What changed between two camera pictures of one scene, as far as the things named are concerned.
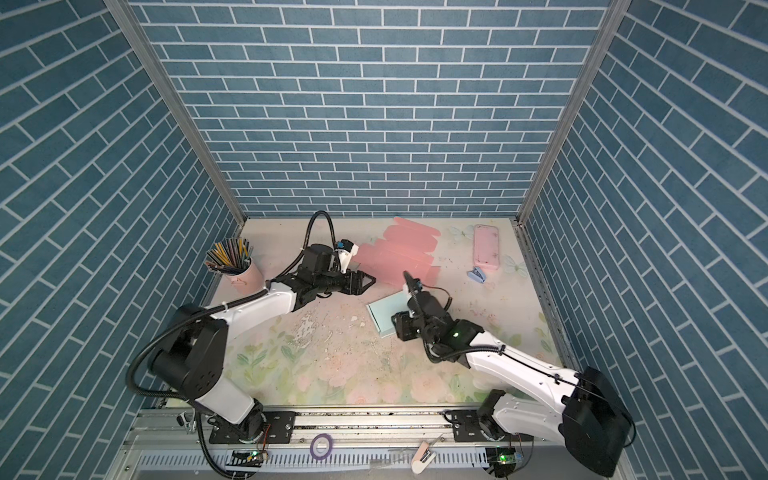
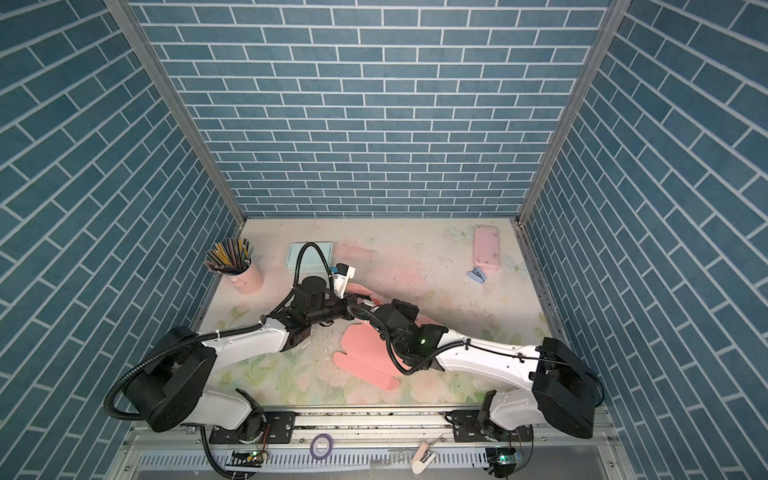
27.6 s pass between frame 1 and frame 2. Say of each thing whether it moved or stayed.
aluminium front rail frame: stayed
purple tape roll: stayed
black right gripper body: moved
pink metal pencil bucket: stayed
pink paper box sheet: moved
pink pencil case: stayed
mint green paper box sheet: moved
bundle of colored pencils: stayed
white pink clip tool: stayed
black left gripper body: moved
